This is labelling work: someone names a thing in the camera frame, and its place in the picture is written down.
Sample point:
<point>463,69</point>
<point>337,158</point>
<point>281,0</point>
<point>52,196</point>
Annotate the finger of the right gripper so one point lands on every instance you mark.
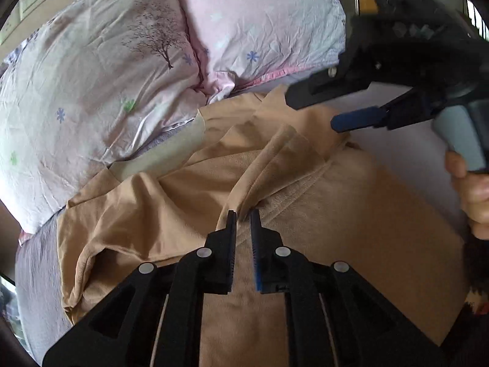
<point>330,84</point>
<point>412,107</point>

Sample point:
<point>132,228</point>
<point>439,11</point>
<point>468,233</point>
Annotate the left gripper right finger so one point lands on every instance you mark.
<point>334,316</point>

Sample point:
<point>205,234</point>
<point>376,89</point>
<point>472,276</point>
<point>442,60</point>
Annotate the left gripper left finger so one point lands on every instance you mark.
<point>153,317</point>

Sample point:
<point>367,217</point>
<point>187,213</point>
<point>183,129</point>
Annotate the person's right hand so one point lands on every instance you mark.
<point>473,192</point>

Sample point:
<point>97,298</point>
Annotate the purple bed sheet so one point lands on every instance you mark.
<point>327,198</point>

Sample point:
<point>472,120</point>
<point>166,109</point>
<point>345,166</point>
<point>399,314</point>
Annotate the pink floral pillow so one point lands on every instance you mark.
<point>241,44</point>

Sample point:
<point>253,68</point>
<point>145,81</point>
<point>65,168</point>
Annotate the dark patterned sleeve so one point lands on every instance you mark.
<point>467,342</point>

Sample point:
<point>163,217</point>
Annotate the large white floral pillow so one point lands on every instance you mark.
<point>91,87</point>

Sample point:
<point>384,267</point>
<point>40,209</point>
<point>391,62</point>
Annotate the window with dark frame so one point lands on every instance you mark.
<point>10,311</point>

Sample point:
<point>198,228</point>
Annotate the beige wall switch panel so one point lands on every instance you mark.
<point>21,10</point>

